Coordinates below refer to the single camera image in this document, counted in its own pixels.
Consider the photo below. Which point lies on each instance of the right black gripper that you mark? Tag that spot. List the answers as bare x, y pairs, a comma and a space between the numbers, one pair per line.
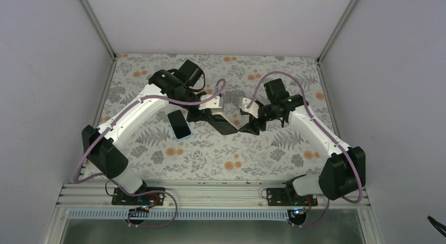
254, 123

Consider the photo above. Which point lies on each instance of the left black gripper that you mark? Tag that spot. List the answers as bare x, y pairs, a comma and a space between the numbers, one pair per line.
201, 116

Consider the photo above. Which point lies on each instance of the black phone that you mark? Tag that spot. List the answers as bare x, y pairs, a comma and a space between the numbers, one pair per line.
179, 124

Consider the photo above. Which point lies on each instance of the black smartphone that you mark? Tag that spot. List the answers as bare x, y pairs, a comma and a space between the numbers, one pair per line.
222, 125

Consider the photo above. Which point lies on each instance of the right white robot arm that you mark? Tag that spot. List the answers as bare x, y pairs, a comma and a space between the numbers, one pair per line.
345, 167

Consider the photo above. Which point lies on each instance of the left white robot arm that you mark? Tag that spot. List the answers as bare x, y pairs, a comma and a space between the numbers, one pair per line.
102, 144

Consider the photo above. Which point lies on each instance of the floral patterned table mat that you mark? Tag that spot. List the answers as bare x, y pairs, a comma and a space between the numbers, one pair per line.
279, 153

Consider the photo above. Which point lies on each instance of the black object at corner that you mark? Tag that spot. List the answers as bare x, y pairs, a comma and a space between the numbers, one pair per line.
437, 225

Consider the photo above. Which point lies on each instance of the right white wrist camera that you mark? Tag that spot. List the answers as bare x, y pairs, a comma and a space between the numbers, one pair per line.
249, 107

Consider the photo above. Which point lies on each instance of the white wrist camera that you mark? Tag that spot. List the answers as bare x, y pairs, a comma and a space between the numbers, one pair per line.
249, 107
214, 104

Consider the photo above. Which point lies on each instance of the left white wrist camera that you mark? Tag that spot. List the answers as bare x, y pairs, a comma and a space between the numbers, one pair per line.
214, 104

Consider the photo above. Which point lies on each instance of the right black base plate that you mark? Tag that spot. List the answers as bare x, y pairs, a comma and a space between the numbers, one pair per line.
287, 197

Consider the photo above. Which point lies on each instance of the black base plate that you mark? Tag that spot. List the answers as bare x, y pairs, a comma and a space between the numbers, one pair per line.
139, 197
287, 197

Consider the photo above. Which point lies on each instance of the aluminium rail frame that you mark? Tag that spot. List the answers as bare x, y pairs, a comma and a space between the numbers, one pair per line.
206, 212

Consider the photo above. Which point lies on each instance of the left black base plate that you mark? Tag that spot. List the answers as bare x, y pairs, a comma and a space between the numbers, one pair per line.
139, 197

